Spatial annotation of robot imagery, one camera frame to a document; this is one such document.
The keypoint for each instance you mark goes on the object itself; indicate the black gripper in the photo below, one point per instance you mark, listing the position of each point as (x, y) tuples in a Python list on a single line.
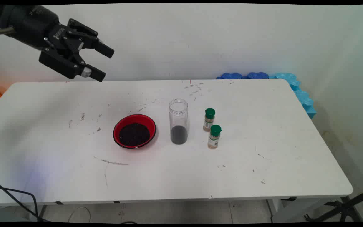
[(26, 25)]

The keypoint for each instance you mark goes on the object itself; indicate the clear plastic jar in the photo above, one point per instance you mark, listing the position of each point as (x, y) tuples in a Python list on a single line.
[(178, 116)]

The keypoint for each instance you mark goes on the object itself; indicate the black seeds batch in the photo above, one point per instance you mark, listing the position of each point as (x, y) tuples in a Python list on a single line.
[(178, 135)]

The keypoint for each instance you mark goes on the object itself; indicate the red bowl black rim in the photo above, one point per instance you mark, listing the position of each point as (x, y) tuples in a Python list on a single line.
[(117, 138)]

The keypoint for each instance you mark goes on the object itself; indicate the black seeds pile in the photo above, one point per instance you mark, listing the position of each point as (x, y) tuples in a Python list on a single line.
[(134, 135)]

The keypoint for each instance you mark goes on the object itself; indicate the spice bottle green cap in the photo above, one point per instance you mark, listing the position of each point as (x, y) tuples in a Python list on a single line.
[(209, 121), (214, 138)]

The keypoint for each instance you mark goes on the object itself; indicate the dark blue foam tile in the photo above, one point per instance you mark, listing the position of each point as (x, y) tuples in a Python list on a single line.
[(257, 75), (230, 76)]

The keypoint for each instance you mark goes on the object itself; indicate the white table leg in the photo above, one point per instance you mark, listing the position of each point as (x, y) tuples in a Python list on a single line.
[(34, 212)]

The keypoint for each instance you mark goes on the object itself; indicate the light blue foam tiles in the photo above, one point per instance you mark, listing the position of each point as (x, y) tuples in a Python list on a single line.
[(301, 94)]

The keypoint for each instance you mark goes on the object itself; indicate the black tripod stand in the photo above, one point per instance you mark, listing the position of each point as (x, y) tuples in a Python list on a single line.
[(342, 208)]

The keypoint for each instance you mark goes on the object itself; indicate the white table leg frame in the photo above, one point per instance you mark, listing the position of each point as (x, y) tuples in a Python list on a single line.
[(295, 211)]

